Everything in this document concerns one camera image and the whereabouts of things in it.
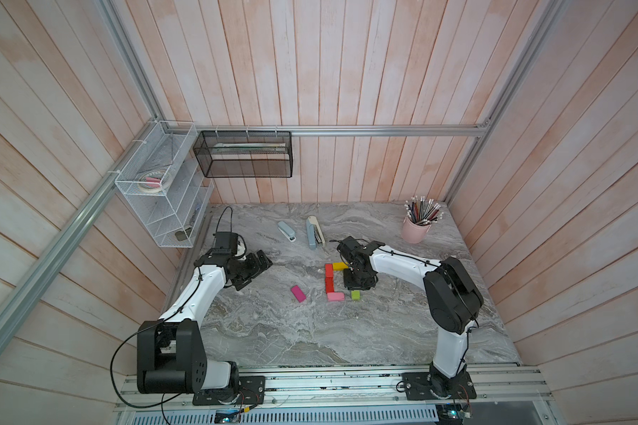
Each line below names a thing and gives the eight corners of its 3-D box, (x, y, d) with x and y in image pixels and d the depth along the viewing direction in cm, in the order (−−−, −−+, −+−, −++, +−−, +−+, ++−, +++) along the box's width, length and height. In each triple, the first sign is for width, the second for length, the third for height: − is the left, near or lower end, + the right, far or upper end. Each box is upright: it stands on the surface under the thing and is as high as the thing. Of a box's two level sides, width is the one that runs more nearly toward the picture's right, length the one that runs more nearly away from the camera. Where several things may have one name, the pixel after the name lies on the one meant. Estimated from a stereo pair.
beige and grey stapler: (310, 249, 106) (310, 244, 104) (302, 222, 116) (302, 217, 113) (325, 246, 107) (325, 241, 105) (316, 219, 117) (316, 214, 114)
